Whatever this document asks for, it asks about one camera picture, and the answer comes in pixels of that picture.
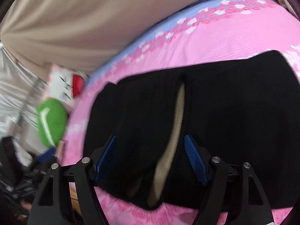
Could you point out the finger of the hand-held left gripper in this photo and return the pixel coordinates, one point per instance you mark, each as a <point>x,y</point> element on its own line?
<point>45,157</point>

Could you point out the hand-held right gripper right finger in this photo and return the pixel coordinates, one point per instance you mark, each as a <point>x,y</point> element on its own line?
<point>195,161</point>

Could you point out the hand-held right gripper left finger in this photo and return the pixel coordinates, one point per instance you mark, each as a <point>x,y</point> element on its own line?
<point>105,161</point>

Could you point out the black pants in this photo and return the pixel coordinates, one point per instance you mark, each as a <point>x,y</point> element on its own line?
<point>234,121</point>

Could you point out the person's left hand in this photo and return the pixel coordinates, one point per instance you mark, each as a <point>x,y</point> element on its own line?
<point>25,206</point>

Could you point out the green plush toy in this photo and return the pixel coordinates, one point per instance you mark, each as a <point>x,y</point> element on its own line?
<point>51,121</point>

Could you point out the silver grey cloth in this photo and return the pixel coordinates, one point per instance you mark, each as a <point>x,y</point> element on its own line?
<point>14,86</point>

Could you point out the cartoon face pillow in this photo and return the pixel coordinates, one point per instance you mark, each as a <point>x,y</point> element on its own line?
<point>58,84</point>

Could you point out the pink rose print bed sheet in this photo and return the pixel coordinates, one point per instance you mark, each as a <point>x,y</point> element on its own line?
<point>211,42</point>

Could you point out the beige curtain cloth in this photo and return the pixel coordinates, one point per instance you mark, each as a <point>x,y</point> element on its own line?
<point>93,16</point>

